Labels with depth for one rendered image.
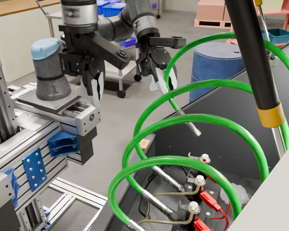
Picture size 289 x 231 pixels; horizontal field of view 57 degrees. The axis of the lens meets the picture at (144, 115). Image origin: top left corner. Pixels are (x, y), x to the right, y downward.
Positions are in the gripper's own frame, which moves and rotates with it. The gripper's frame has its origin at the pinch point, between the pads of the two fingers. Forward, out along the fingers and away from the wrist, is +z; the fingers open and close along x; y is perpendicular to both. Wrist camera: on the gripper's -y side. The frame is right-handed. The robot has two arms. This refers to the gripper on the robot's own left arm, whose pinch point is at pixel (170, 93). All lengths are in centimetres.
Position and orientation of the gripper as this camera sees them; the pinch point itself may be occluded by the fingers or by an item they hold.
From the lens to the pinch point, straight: 76.9
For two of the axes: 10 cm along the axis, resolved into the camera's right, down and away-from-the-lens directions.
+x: -8.0, 1.0, -5.9
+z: 2.7, 9.4, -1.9
